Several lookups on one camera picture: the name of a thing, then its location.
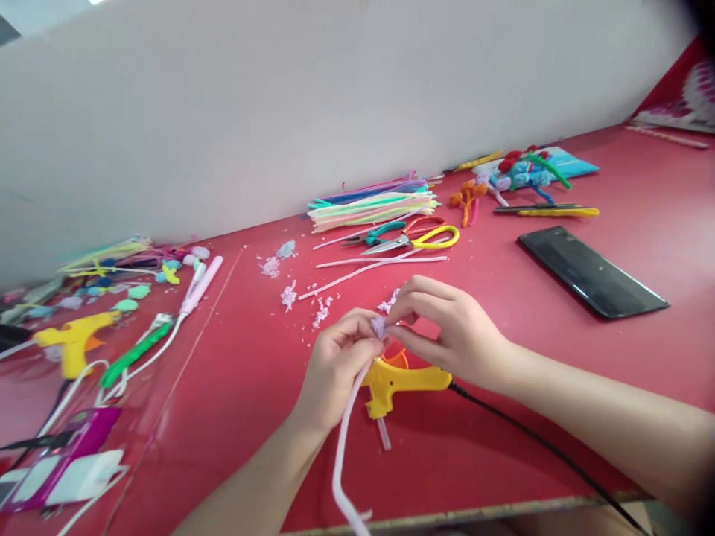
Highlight teal handled pliers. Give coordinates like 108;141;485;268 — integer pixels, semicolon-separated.
339;220;407;248

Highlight orange pipe cleaner flower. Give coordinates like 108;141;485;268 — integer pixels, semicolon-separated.
449;179;488;227

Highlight yellow handled scissors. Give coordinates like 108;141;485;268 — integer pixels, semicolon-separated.
360;224;461;258

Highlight yellow glue gun white cable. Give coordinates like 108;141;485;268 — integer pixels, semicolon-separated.
32;310;123;380

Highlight person's right hand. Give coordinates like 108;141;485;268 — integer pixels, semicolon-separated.
385;274;516;391

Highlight person's right fingers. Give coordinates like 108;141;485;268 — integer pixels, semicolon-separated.
390;296;448;328

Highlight person's right index finger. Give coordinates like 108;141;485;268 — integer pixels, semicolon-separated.
394;274;451;307

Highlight blue plastic packet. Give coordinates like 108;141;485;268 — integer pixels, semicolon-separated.
472;146;601;193

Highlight person's right thumb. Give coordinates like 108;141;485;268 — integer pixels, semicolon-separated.
386;322;445;358

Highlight heap of mixed pipe cleaners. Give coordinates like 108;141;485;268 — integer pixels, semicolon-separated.
55;235;185;278

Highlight yellow black pen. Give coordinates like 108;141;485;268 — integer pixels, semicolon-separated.
443;149;505;174

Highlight pink hair iron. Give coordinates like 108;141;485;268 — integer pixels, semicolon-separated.
179;255;225;318

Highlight white charger plug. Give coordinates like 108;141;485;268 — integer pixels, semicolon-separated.
10;449;127;506

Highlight red blue pipe cleaner bouquet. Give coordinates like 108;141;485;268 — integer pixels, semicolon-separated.
474;144;573;201

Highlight green handled tool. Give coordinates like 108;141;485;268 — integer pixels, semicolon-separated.
98;312;179;389

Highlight person's left thumb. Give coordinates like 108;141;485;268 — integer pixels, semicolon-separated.
341;334;387;367

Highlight black smartphone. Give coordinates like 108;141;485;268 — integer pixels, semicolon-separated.
516;225;671;322

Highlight yellow glue gun black cable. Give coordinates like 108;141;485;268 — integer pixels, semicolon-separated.
360;348;454;421

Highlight pink pencil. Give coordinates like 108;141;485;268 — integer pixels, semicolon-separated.
624;124;711;150

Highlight pink white patterned object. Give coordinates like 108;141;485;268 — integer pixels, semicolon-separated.
631;58;715;135

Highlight group of small pompom flowers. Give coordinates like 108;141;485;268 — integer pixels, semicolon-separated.
2;244;212;336

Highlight person's left fingers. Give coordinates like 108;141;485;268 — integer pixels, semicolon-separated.
319;325;369;351

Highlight magenta power strip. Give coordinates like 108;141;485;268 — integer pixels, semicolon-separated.
0;406;124;514

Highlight person's left index finger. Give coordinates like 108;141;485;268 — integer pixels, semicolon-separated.
330;307;382;335

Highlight person's left hand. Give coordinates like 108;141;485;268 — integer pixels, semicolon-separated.
294;307;387;435

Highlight yellow black utility knife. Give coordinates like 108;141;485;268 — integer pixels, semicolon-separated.
493;202;600;219

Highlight lilac pipe cleaner flower stem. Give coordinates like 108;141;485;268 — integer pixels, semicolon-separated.
331;312;401;536

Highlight red handled scissors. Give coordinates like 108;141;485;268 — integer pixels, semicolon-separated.
399;216;448;237

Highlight pile of pastel pipe cleaners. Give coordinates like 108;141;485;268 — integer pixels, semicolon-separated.
306;170;443;235

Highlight pale pink pipe cleaner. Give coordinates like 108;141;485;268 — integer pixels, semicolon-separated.
297;249;425;302
314;254;449;270
311;223;392;252

